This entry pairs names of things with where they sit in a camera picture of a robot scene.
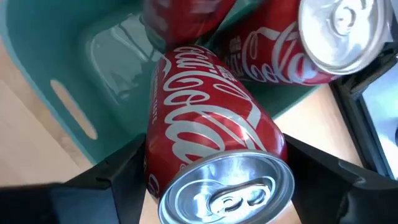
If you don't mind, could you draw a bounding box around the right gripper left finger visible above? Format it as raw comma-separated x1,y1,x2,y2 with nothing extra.
0,133,147,224

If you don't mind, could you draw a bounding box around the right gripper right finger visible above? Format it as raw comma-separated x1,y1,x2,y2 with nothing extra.
284,133,398,224

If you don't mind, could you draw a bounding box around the red Coca-Cola can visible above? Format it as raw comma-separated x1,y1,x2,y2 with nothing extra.
141,0,238,46
214,0,393,87
143,44,295,224

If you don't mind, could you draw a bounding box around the green plastic bin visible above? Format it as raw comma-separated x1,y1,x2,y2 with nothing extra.
0,0,322,165

